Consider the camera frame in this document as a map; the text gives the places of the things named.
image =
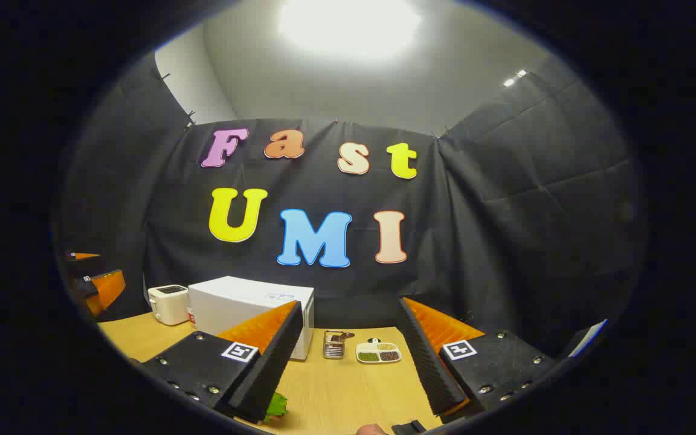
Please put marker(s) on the large ceiling light panel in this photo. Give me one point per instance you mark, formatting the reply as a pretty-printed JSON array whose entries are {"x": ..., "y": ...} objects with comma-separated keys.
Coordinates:
[{"x": 348, "y": 27}]

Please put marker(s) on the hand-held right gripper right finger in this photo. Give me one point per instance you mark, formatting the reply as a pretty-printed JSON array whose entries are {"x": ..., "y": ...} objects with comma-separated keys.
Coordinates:
[{"x": 426, "y": 362}]

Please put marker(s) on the metal utensil holder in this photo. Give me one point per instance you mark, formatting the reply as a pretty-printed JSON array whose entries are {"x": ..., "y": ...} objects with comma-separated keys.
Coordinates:
[{"x": 333, "y": 349}]

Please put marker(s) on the sandwich with green lettuce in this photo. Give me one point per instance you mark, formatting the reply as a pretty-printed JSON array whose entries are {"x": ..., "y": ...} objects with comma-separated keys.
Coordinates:
[{"x": 277, "y": 406}]

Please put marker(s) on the white divided spice dish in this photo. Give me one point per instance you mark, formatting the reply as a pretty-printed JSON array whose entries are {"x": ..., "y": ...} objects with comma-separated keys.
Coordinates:
[{"x": 378, "y": 353}]

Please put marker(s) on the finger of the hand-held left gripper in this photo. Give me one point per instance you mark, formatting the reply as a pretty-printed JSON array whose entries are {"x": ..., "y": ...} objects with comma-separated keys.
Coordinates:
[
  {"x": 85, "y": 266},
  {"x": 109, "y": 290}
]

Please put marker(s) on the black backdrop cloth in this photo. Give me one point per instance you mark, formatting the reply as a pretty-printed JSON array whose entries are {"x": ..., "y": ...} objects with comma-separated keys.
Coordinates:
[{"x": 505, "y": 211}]

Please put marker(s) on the small ceiling light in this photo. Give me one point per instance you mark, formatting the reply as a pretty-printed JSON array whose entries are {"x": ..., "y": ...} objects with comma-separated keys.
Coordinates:
[{"x": 515, "y": 78}]

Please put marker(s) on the white microwave oven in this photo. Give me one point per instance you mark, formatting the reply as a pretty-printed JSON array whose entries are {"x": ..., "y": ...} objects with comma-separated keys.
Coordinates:
[{"x": 233, "y": 302}]

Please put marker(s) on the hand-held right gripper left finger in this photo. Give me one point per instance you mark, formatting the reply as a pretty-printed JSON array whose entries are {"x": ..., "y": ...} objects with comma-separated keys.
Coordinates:
[{"x": 272, "y": 368}]

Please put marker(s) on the brown wooden spoon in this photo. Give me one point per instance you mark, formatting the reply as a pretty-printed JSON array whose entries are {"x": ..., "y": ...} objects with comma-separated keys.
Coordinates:
[{"x": 342, "y": 336}]

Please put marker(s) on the white toaster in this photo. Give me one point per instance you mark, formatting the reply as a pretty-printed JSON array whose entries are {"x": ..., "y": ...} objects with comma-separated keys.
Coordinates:
[{"x": 168, "y": 305}]

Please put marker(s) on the white sheet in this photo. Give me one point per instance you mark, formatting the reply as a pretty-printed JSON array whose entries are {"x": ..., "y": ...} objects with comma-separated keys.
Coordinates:
[{"x": 589, "y": 338}]

